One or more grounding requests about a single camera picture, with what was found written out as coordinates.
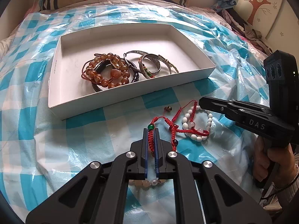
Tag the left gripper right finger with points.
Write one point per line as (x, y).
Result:
(159, 154)

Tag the blue checkered plastic sheet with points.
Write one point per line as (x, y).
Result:
(39, 153)

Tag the pile of clothes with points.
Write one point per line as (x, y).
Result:
(242, 28)

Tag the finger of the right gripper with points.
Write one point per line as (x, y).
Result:
(232, 109)

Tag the black camera box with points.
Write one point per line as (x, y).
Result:
(282, 79)

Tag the white bed quilt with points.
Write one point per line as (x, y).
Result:
(5, 44)

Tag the white shallow cardboard box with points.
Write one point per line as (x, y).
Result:
(89, 71)

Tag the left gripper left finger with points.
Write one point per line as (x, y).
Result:
(143, 154)

